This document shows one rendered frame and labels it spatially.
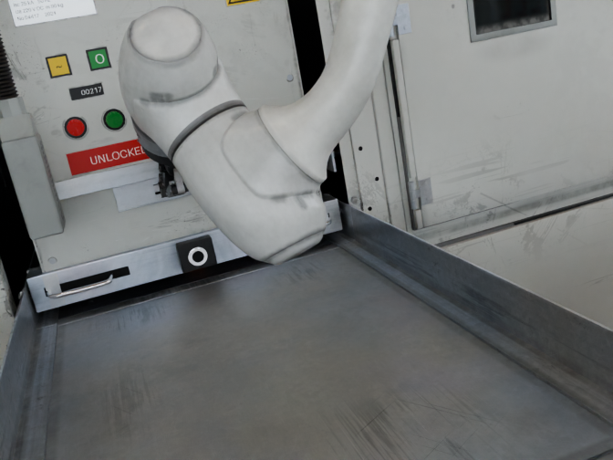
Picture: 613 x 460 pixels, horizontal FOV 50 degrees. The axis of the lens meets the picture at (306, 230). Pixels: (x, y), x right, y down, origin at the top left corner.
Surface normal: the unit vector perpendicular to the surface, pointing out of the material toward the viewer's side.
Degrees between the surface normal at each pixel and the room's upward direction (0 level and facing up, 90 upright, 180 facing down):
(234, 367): 0
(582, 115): 90
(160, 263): 90
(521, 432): 0
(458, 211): 90
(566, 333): 90
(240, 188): 75
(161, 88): 119
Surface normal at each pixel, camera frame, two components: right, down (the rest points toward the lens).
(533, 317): -0.93, 0.25
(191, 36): 0.32, -0.30
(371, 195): 0.32, 0.22
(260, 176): -0.10, 0.03
